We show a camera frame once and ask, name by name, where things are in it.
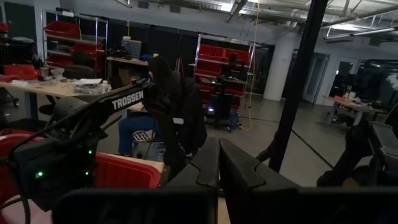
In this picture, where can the large red plastic bin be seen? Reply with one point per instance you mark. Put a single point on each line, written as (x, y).
(124, 172)

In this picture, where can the metal shelf with red bins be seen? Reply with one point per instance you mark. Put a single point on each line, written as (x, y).
(62, 31)

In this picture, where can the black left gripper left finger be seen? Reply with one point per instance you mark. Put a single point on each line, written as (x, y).
(174, 205)

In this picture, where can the black frame post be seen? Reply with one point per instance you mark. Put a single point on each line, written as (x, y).
(298, 77)

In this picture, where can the person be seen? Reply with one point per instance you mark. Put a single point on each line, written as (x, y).
(192, 118)

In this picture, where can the long light wooden table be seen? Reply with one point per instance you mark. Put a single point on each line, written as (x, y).
(53, 88)

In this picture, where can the wooden table with clutter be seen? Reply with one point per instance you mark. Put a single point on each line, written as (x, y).
(354, 105)

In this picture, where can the wooden desk with equipment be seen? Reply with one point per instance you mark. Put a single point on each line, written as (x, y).
(127, 60)

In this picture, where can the black equipment cart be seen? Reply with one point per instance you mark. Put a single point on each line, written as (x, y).
(222, 102)

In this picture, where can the chrome shelf with red bins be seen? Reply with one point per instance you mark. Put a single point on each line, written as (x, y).
(211, 53)

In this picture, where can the black office chair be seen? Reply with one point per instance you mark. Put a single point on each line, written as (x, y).
(79, 70)

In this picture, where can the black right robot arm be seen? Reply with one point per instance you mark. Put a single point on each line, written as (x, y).
(127, 100)

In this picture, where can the white round column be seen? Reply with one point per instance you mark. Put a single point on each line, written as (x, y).
(280, 68)

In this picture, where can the long ceiling tube lamp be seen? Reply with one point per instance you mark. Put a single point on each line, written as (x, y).
(370, 31)

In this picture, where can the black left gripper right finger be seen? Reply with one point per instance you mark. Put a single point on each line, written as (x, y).
(258, 199)

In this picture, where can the dark bulky seat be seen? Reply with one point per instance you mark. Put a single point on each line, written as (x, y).
(351, 155)

